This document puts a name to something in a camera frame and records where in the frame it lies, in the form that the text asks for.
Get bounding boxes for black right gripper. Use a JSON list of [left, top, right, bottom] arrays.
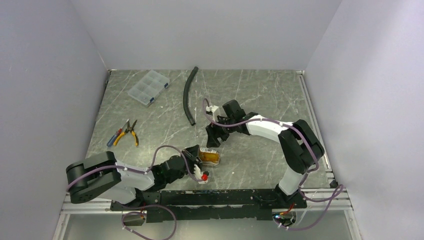
[[205, 115, 236, 149]]

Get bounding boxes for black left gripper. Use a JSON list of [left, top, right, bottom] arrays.
[[166, 144, 203, 184]]

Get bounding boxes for printed glasses pouch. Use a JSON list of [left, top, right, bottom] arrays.
[[198, 147, 221, 166]]

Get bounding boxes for orange transparent safety glasses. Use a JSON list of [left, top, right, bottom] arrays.
[[199, 152, 220, 166]]

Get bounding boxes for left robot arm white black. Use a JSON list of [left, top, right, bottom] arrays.
[[66, 145, 210, 210]]

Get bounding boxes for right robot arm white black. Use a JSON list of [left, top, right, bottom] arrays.
[[202, 98, 325, 208]]

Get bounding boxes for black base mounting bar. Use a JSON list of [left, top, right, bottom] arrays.
[[110, 188, 307, 223]]

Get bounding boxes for clear plastic compartment box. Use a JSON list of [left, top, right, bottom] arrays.
[[127, 70, 170, 107]]

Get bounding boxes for blue red screwdriver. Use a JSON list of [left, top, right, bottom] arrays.
[[106, 128, 122, 147]]

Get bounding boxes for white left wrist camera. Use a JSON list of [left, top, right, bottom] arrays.
[[193, 164, 209, 184]]

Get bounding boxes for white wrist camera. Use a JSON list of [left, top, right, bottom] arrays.
[[205, 105, 221, 122], [193, 164, 209, 184]]

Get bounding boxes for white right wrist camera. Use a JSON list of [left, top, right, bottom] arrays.
[[205, 105, 221, 122]]

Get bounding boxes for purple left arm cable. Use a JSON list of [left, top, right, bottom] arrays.
[[66, 145, 206, 240]]

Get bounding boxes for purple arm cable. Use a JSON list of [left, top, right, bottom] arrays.
[[202, 97, 345, 232], [66, 145, 206, 240]]

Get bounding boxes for black rubber hose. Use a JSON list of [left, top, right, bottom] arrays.
[[183, 66, 200, 127]]

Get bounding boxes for yellow handled pliers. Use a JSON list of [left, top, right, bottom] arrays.
[[113, 119, 140, 147]]

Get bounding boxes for aluminium frame rail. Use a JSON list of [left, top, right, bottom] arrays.
[[53, 188, 363, 240]]

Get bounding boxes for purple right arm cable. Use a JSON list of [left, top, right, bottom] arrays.
[[202, 97, 345, 232]]

